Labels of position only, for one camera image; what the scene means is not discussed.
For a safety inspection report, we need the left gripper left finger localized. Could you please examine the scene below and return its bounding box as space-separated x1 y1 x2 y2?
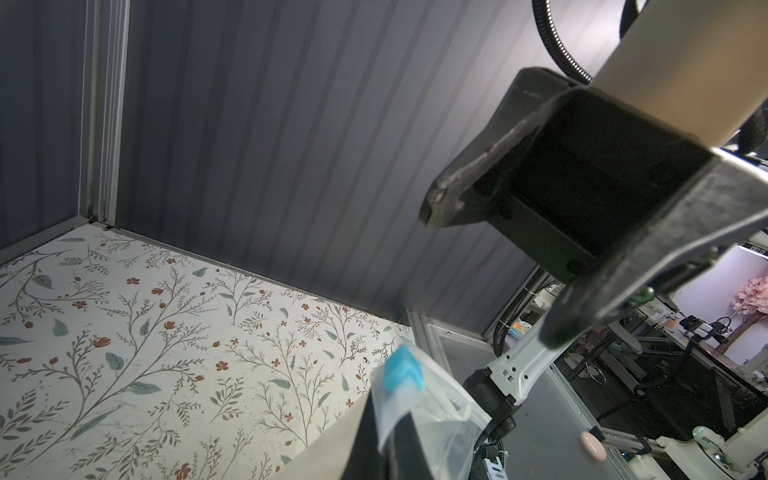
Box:
340 399 389 480

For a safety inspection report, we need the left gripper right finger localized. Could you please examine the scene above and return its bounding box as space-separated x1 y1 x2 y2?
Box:
389 414 433 480

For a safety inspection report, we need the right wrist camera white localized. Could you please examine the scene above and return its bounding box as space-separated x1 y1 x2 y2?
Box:
591 1 767 147

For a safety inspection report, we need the clear zip top bag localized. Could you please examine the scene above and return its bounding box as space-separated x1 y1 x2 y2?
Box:
369 344 491 479

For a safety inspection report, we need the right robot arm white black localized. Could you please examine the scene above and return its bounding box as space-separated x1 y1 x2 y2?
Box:
420 68 767 440

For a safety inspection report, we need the blue bag zipper slider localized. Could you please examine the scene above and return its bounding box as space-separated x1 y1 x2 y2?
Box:
382 345 425 393

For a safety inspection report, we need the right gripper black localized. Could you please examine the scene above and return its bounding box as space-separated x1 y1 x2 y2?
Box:
419 67 767 348

